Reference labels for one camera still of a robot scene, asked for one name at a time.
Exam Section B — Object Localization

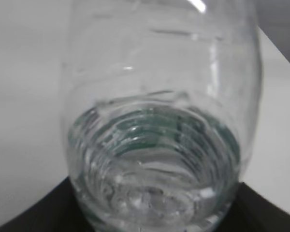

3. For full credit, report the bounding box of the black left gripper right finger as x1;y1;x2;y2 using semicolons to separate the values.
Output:
217;183;290;232

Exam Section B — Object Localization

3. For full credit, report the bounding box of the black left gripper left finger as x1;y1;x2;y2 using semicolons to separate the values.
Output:
0;178;92;232

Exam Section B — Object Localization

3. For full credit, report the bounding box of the clear green-label water bottle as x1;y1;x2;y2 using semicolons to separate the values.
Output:
60;0;262;232

